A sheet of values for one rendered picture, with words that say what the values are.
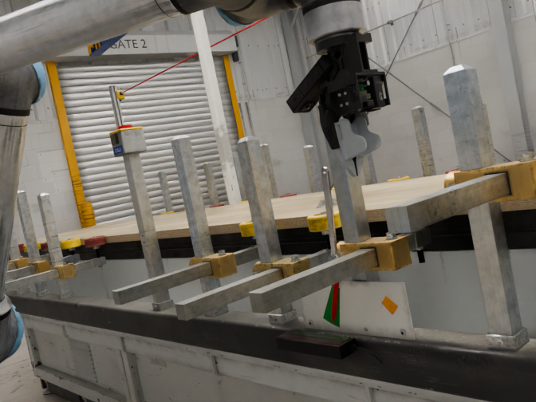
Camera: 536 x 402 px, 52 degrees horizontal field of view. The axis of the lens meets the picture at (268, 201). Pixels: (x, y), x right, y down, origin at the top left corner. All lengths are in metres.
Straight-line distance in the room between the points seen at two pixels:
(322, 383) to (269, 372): 0.17
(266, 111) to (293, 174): 1.37
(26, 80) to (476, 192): 0.89
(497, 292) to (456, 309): 0.32
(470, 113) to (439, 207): 0.22
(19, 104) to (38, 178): 7.68
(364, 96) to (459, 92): 0.13
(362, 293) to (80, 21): 0.65
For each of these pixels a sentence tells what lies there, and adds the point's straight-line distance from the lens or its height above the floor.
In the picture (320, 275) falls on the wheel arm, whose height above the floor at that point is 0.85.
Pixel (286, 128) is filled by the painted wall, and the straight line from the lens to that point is 11.26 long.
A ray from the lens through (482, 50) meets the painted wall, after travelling 9.12.
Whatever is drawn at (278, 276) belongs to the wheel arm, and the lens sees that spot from 1.15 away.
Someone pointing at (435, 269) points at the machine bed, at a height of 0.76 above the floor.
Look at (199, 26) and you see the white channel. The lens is 2.91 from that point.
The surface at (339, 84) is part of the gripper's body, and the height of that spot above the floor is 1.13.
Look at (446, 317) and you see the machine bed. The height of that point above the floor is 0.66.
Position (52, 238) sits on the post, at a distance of 2.28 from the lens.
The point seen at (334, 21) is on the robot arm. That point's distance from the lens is 0.86.
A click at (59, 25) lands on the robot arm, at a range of 0.94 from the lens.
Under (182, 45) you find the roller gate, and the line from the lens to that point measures 9.95.
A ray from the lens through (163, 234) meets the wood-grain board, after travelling 1.92.
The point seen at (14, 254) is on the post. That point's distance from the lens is 2.76.
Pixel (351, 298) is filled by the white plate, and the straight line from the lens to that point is 1.05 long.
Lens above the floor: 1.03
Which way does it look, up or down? 3 degrees down
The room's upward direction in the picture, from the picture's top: 11 degrees counter-clockwise
